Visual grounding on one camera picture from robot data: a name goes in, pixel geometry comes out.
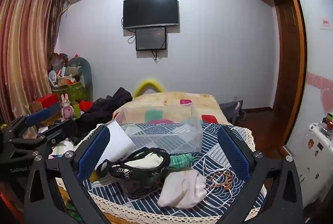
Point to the white pink cloth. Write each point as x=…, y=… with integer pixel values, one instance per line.
x=183, y=189

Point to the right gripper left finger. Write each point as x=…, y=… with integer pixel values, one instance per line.
x=77, y=166

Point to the white paper sheet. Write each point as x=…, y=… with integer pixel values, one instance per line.
x=119, y=144

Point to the pink plush rabbit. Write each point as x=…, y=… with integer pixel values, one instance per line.
x=67, y=110

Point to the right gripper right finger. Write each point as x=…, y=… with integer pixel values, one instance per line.
x=248, y=168

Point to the green knitted cloth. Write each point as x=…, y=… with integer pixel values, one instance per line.
x=180, y=161

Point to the brown wooden wardrobe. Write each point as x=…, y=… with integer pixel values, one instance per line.
x=291, y=49

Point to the small black wall monitor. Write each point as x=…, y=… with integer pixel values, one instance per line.
x=151, y=39

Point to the white sliding wardrobe door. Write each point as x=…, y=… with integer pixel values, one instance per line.
x=317, y=96

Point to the grey green plush cushion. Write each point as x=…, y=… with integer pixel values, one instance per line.
x=81, y=66

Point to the red box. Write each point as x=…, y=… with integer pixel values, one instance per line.
x=49, y=101

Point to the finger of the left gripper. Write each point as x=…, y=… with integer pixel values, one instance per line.
x=16, y=128
x=51, y=137

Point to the green cardboard box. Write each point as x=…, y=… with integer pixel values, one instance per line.
x=76, y=92

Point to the clear plastic storage box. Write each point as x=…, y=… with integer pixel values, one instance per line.
x=174, y=128

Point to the black clothes pile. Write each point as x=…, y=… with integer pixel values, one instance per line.
x=100, y=112

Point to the black and cream slipper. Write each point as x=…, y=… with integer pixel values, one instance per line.
x=142, y=164

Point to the white cabinet with stickers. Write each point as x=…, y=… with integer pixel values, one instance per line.
x=311, y=150

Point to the large black wall television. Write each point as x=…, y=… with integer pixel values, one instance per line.
x=150, y=13

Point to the blue white patterned tablecloth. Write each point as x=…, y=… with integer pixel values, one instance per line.
x=125, y=202

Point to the striped red gold curtain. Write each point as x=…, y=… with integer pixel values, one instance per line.
x=29, y=30

